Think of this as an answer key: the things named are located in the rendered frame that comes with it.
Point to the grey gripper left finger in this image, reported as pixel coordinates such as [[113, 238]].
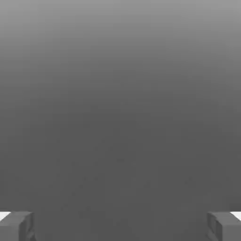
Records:
[[16, 226]]

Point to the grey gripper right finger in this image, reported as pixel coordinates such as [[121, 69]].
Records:
[[226, 226]]

